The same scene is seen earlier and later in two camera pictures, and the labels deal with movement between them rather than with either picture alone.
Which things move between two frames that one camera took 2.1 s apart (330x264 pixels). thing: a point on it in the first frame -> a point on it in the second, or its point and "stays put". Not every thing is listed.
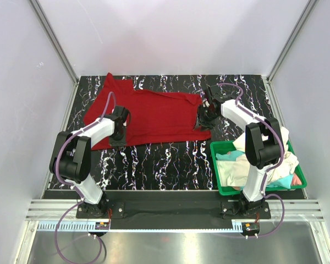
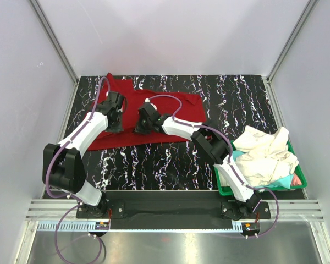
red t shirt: (155, 117) stays put
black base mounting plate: (173, 206) stays put
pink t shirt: (296, 180) stays put
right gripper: (205, 125) -> (138, 128)
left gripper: (120, 143) -> (119, 128)
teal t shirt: (284, 182) stays put
